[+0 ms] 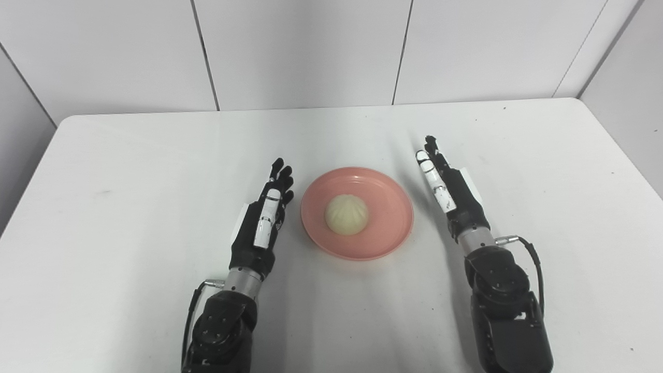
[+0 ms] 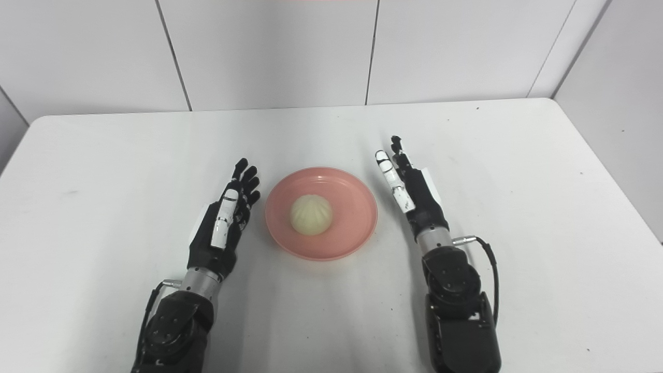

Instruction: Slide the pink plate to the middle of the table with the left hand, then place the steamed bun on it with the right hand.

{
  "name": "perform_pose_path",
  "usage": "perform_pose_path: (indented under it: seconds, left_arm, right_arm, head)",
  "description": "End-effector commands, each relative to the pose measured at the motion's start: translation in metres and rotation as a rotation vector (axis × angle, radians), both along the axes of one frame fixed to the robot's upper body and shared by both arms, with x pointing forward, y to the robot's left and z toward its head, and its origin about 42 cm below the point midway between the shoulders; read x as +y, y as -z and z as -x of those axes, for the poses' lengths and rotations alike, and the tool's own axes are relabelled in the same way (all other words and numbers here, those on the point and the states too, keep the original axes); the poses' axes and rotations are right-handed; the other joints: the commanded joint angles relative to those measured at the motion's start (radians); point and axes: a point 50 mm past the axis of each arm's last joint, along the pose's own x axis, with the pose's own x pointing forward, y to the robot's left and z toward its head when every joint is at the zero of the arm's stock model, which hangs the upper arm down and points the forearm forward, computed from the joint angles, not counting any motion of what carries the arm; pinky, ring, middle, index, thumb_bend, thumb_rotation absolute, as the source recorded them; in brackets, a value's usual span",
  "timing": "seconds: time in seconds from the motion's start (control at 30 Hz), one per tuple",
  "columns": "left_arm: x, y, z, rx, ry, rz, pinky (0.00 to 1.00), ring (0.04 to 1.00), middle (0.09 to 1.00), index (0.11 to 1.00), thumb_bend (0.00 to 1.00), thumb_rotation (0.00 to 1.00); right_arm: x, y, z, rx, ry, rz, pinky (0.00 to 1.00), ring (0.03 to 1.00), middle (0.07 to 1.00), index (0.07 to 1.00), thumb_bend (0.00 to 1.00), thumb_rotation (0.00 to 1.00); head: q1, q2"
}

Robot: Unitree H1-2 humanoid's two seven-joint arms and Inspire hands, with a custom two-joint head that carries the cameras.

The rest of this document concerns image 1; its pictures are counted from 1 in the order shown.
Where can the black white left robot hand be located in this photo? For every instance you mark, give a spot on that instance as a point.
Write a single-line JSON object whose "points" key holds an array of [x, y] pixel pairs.
{"points": [[248, 243]]}

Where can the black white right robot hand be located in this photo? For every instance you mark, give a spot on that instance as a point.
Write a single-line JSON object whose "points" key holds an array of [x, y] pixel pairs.
{"points": [[466, 207]]}

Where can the pink round plate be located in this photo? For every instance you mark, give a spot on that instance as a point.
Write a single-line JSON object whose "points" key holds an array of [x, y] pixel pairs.
{"points": [[386, 212]]}

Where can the pale steamed bun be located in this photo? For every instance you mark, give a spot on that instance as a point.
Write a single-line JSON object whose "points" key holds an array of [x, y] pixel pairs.
{"points": [[346, 214]]}

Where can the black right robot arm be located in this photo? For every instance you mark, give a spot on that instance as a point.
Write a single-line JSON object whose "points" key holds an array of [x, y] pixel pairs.
{"points": [[510, 316]]}

